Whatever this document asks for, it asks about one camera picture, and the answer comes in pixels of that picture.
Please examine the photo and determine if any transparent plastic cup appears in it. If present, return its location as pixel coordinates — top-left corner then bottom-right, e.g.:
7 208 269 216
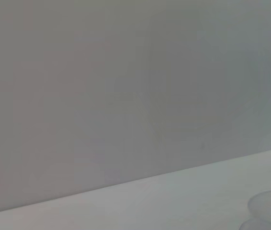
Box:
239 189 271 230

